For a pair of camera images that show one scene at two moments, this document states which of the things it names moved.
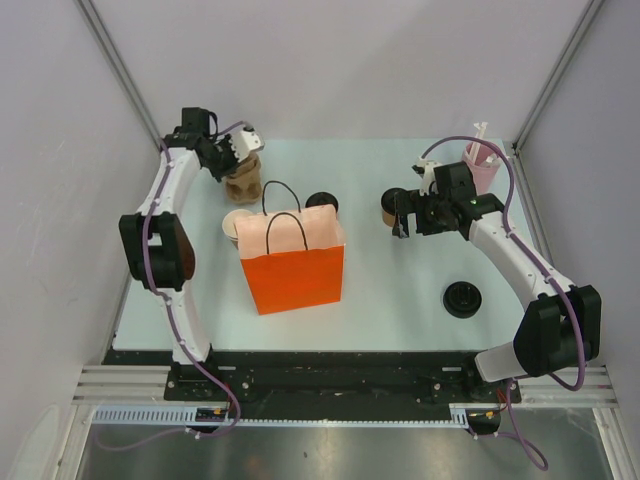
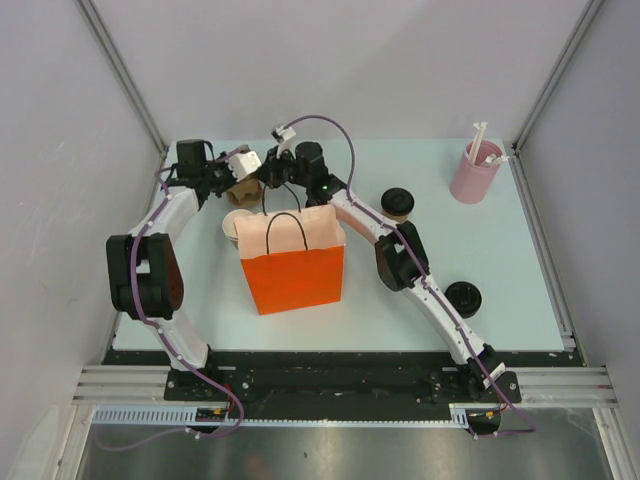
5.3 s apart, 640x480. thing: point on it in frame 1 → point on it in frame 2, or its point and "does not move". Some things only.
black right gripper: x=412 y=202 → x=269 y=173
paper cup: x=228 y=226 does not move
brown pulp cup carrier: x=244 y=186 does not move
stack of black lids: x=462 y=299 does not move
